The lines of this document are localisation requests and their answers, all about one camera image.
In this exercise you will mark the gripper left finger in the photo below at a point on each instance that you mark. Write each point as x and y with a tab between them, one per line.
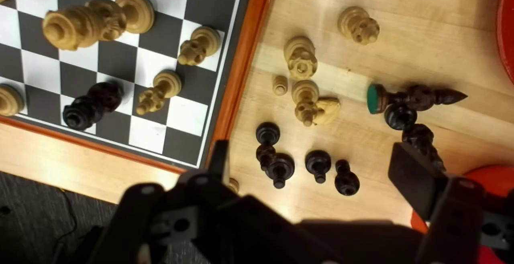
188	220

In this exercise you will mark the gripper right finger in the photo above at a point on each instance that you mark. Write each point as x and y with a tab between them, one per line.
449	212

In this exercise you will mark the black chess knight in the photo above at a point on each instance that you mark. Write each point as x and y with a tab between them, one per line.
421	139

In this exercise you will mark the black chess piece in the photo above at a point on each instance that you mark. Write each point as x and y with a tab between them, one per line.
265	155
90	107
399	117

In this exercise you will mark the black chess pawn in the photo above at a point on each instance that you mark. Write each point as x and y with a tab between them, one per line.
281	168
318	163
268	133
346	179

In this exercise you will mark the black bishop with green base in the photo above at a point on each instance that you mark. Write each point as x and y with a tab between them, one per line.
417	97

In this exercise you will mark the beige chess knight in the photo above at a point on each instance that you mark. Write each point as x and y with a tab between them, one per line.
328	109

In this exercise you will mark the small beige chess pawn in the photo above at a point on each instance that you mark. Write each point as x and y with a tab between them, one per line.
280	85

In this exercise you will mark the large beige chess piece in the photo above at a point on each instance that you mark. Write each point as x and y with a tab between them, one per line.
76	25

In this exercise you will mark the chess board with orange frame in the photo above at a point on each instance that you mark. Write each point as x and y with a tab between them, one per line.
120	67

